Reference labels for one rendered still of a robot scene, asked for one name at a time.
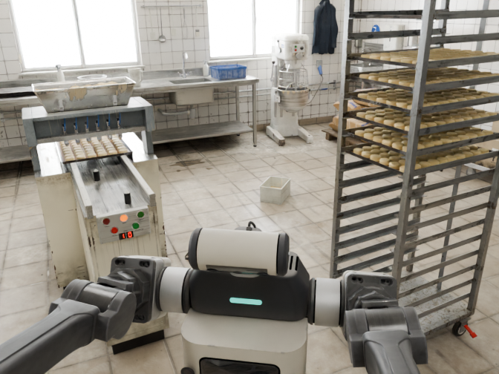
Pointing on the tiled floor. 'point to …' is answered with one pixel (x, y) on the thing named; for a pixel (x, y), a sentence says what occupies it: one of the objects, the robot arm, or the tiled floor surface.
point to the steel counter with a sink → (168, 81)
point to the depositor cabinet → (64, 197)
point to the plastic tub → (275, 190)
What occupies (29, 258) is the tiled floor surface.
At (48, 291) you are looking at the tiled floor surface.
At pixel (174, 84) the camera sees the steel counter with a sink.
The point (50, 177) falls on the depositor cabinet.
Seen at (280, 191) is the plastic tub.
